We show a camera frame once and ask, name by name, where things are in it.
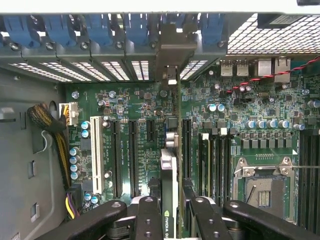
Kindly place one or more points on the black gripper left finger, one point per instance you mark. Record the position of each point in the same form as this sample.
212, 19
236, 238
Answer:
150, 220

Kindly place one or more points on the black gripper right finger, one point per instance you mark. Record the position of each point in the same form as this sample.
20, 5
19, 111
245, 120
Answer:
207, 220

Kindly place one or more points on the black RAM slot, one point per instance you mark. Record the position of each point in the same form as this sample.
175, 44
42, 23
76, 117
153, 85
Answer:
214, 165
229, 165
222, 165

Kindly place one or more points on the long black expansion slot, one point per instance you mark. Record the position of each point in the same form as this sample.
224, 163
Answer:
187, 150
133, 160
116, 160

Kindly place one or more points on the CPU socket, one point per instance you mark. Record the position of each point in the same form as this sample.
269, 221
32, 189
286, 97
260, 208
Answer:
265, 185

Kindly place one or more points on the white expansion slot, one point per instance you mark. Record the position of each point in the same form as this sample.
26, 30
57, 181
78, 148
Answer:
97, 155

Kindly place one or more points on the short black expansion slot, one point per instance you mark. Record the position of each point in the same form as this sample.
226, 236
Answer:
151, 131

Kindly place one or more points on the green motherboard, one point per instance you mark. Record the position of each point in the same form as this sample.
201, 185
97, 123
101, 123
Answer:
140, 110

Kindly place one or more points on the thin locking lever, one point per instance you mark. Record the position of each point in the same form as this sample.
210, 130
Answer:
307, 167

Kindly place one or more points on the white power connector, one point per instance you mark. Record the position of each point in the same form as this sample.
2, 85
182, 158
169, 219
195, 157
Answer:
72, 113

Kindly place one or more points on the grey power supply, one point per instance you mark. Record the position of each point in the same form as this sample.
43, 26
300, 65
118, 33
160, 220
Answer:
25, 150

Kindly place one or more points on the silver USB port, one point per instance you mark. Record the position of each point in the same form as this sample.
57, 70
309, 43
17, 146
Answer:
242, 68
226, 68

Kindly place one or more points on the silver video port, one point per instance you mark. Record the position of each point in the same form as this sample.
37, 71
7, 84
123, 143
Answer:
264, 69

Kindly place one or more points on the silver ethernet port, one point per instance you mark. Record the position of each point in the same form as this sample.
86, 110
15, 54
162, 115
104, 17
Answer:
282, 70

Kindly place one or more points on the open black PC case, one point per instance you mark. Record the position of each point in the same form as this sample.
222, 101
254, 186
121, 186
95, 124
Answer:
75, 53

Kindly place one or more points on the blue slot retention clip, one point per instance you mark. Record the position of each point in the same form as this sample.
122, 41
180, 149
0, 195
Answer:
98, 30
20, 31
212, 30
58, 30
136, 30

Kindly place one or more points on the black stop block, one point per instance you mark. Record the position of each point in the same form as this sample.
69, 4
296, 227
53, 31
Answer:
308, 2

